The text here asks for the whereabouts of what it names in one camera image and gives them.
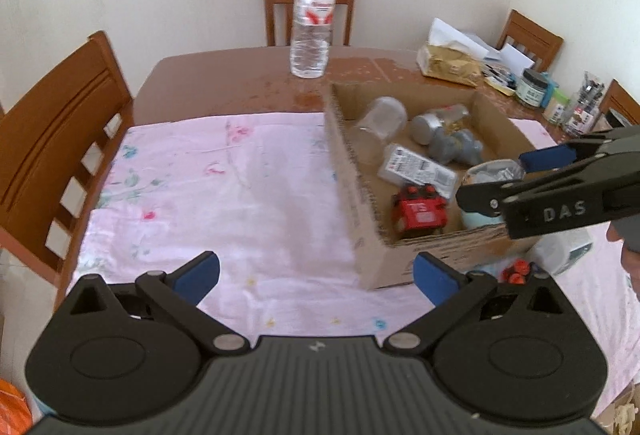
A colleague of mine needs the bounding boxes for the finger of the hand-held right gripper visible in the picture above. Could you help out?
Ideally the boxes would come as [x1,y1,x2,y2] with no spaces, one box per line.
[455,150,640,216]
[519,126,640,174]

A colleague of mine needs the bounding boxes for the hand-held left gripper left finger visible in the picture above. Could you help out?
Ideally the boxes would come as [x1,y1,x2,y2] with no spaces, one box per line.
[55,251,250,359]

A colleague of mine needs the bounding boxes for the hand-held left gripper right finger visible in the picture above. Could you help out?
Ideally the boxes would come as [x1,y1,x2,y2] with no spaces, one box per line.
[382,252,576,357]

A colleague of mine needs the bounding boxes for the light blue round container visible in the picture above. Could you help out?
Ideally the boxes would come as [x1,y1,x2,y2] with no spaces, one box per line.
[459,159,526,231]

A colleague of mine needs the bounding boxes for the red toy train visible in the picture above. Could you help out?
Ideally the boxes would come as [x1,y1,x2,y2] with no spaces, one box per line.
[390,185,449,241]

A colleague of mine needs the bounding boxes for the white labelled packet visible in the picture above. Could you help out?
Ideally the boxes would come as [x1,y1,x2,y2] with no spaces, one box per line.
[377,143,459,191]

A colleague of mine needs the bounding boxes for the brown cardboard box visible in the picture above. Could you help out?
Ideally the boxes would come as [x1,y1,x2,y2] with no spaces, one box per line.
[322,82,559,291]

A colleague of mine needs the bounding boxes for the person's right hand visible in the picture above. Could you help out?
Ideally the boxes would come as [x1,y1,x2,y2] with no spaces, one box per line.
[607,215,640,304]

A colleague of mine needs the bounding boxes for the green lid jar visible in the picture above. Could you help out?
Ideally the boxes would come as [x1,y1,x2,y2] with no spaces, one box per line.
[542,90,571,126]

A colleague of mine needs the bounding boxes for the clear holder with pens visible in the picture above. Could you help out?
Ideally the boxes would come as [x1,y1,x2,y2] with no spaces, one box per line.
[562,71,606,138]

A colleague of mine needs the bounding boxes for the pink floral tablecloth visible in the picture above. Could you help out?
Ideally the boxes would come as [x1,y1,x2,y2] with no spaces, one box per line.
[67,112,640,422]

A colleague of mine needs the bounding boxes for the dark lid glass jar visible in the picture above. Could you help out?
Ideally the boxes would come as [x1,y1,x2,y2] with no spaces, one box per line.
[515,69,550,108]

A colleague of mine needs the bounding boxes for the small red toy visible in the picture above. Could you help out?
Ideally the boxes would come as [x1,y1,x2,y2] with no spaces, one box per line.
[500,257,549,286]

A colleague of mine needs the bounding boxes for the silver lid jar gold contents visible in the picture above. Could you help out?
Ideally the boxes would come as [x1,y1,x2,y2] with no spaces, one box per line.
[411,104,472,146]

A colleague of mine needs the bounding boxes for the pile of papers and cards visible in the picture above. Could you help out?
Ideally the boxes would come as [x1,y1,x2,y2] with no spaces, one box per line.
[480,42,536,90]

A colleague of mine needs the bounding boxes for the empty clear plastic jar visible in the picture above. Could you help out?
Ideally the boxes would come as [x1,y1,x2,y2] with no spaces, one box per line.
[350,96,409,166]

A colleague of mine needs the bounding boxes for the gold tissue pack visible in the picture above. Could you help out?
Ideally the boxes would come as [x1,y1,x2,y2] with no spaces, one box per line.
[416,17,489,88]

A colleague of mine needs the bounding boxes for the orange bag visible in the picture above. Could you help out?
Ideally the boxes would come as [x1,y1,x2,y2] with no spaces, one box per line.
[0,377,34,435]

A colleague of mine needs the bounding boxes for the clear plastic water bottle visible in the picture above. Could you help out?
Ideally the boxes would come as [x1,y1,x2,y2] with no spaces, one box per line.
[289,0,337,80]

